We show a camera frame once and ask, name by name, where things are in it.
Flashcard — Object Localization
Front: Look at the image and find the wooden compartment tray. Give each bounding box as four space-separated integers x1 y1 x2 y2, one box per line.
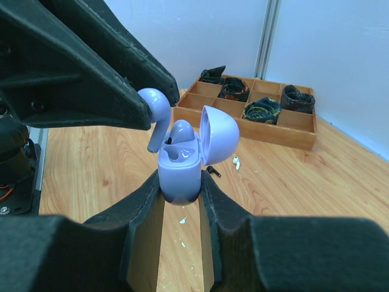
173 75 317 150

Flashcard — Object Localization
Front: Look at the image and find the black yellow rolled tie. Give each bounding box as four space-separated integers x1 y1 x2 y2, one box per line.
243 97 281 125

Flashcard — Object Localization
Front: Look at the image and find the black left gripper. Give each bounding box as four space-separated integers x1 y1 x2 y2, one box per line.
1 5 151 189

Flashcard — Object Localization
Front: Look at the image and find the black dotted rolled tie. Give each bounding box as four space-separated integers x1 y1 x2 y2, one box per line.
280 85 315 114

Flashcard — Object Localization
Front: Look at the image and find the black orange rolled tie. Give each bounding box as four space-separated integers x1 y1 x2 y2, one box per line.
218 77 250 103

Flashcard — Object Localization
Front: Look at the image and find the purple earbud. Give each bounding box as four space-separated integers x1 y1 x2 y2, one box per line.
165 119 195 145
137 88 171 153

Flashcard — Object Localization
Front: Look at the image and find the dark green rolled tie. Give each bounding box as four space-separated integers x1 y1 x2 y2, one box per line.
199 65 225 85

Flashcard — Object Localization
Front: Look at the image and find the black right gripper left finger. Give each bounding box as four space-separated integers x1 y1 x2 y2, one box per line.
1 173 165 291

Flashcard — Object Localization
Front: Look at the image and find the black earbud left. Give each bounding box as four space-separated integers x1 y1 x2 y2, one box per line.
206 165 221 178

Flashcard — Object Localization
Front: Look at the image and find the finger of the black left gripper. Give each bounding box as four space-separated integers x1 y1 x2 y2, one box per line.
40 0 180 106

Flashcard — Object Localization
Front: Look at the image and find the white earbud upper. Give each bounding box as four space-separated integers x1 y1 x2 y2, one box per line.
233 156 241 171

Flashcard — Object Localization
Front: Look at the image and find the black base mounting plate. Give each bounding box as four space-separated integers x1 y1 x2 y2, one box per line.
1 127 48 217

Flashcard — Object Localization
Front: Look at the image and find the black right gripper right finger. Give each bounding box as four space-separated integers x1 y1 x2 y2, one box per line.
199 172 388 291

